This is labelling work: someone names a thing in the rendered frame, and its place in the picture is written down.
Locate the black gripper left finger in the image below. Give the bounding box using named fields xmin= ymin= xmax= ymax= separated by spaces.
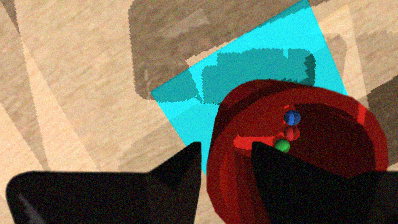
xmin=5 ymin=142 xmax=202 ymax=224

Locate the blue marble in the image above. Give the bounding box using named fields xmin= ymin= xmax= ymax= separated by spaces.
xmin=284 ymin=110 xmax=301 ymax=126

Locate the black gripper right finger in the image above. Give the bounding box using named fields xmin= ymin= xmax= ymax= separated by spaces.
xmin=251 ymin=141 xmax=398 ymax=224

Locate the red marble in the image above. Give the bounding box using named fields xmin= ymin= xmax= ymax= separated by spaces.
xmin=283 ymin=126 xmax=300 ymax=141

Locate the green marble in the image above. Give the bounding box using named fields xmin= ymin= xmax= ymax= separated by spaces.
xmin=274 ymin=139 xmax=290 ymax=153

